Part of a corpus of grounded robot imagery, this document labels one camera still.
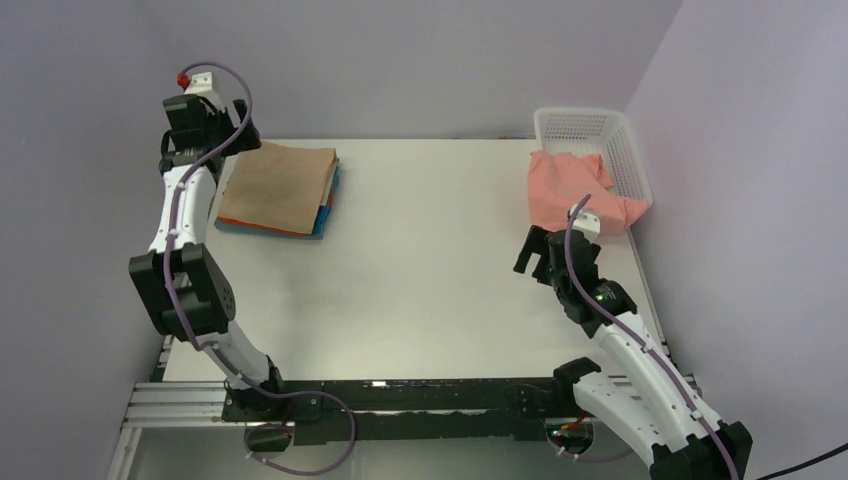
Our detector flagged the beige t-shirt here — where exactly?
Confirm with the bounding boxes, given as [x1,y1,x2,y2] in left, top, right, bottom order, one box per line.
[216,142,339,233]

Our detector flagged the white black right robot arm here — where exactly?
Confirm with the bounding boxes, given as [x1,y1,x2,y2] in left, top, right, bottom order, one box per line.
[514,226,753,479]

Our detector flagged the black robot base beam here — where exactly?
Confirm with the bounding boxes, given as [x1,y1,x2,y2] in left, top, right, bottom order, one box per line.
[221,377,596,453]

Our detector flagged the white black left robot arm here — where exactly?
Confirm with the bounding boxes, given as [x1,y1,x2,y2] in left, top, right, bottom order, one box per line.
[128,93,288,420]

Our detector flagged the pink t-shirt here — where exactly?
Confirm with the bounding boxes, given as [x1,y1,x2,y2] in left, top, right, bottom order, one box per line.
[527,150,650,235]

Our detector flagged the orange folded t-shirt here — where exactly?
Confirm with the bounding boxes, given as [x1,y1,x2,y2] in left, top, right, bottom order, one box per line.
[215,217,312,235]

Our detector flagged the grey folded t-shirt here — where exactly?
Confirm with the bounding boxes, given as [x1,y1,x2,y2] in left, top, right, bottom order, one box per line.
[214,221,324,241]

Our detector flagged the white plastic laundry basket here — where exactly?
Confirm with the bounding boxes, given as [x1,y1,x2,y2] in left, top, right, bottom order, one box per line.
[533,107,653,204]

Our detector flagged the blue folded t-shirt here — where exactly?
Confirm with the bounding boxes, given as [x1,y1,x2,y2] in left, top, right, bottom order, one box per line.
[311,167,340,238]

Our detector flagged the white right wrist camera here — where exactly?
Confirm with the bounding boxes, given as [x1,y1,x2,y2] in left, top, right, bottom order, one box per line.
[569,208,601,242]

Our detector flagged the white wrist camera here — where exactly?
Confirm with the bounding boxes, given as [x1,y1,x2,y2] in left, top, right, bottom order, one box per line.
[569,208,601,242]
[177,72,226,111]

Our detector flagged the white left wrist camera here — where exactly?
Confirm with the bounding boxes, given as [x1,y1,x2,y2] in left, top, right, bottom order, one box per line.
[177,72,226,111]

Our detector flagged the aluminium frame rails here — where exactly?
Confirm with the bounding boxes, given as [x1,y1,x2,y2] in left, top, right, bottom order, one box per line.
[107,382,226,480]

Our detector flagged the black floor cable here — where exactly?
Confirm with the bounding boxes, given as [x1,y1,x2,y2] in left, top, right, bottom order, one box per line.
[755,443,848,480]

